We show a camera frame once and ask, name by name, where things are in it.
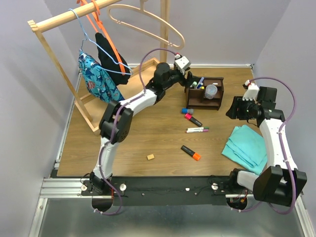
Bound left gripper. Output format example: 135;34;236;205
162;67;198;89

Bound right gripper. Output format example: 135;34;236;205
225;96;260;120

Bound mint green highlighter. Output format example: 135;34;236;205
190;81;197;88

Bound purple cap white marker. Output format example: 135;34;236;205
195;77;204;89

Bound brown wooden desk organizer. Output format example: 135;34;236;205
185;77;224;110

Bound clear paperclip jar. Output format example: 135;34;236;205
204;84;218;99

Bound green cap white marker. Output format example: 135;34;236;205
187;127;209;131

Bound pink black highlighter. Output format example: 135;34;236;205
185;114;202;127

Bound pink cap white marker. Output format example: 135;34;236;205
185;129;209;133

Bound orange black highlighter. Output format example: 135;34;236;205
181;145;201;161

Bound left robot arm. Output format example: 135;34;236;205
89;61;193;195

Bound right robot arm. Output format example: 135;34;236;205
226;82;307;208

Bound teal folded cloth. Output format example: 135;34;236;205
222;125;267;175

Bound black garment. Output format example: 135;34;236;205
95;33;130;85

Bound blue patterned shorts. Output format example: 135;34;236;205
78;50;124;103

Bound orange plastic hanger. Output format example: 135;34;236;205
76;0;127;76

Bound wooden clothes rack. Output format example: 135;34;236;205
27;0;173;134

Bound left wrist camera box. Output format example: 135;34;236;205
174;54;191;75

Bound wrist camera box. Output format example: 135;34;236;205
242;80;259;101
174;54;191;75

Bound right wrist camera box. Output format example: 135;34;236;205
242;80;259;101

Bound light blue wire hanger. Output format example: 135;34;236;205
68;8;134;76

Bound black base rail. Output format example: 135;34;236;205
81;175;253;210

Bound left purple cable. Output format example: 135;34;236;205
92;48;182;216

